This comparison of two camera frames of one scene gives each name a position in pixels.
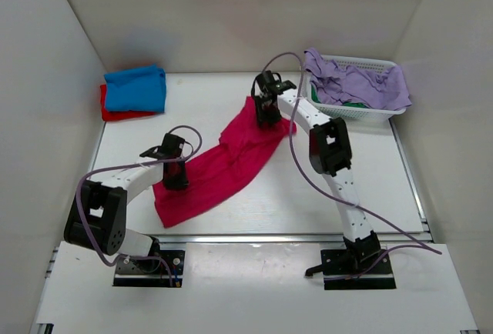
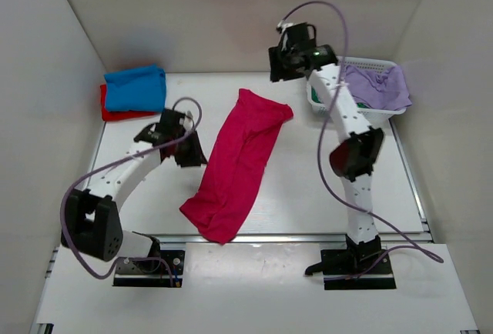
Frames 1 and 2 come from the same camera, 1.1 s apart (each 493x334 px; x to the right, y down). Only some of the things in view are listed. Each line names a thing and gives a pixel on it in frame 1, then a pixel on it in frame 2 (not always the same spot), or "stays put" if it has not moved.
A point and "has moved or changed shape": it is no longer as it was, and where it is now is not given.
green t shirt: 350,103 stays put
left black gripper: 177,184 → 196,156
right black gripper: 263,118 → 276,57
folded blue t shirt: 139,89 stays put
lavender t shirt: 335,83 stays put
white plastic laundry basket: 360,114 stays put
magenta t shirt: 246,150 has moved or changed shape
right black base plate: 340,262 stays put
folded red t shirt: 112,115 stays put
